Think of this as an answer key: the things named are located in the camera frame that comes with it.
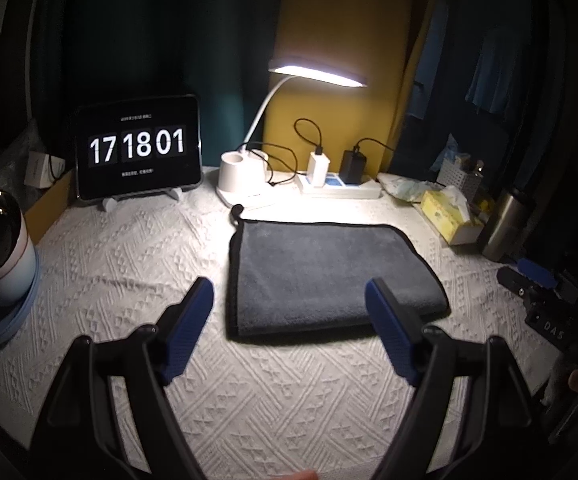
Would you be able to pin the stainless steel tumbler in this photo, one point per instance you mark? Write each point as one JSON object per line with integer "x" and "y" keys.
{"x": 502, "y": 228}

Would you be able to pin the yellow tissue box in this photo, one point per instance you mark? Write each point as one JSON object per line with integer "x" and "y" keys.
{"x": 448, "y": 211}

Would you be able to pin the white desk lamp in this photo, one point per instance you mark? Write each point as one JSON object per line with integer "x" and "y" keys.
{"x": 272, "y": 152}

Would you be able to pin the white power strip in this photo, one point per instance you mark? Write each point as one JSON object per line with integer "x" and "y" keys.
{"x": 334, "y": 187}

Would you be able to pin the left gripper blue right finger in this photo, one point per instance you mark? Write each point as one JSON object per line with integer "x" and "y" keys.
{"x": 500, "y": 434}

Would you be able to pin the white tablet stand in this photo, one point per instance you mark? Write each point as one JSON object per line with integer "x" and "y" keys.
{"x": 108, "y": 204}

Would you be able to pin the wet wipes pack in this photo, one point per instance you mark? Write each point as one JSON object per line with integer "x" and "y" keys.
{"x": 405, "y": 189}

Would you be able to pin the tablet showing clock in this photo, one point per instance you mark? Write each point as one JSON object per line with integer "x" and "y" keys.
{"x": 139, "y": 147}

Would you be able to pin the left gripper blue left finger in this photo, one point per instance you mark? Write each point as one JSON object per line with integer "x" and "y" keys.
{"x": 77, "y": 435}

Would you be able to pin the black charger plug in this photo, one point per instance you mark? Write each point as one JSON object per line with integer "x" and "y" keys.
{"x": 352, "y": 166}

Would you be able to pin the white slotted basket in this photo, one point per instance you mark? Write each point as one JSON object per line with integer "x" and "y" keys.
{"x": 467, "y": 182}

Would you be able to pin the white textured tablecloth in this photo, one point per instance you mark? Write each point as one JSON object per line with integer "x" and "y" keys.
{"x": 248, "y": 411}

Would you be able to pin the white charger plug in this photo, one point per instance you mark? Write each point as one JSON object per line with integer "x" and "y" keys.
{"x": 317, "y": 167}

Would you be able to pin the small white box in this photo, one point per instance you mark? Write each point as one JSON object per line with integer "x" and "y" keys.
{"x": 43, "y": 170}

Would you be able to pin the dark green curtain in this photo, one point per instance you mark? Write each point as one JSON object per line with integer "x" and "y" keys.
{"x": 91, "y": 57}

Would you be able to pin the purple and grey microfiber towel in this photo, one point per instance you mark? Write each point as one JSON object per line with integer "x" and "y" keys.
{"x": 288, "y": 278}

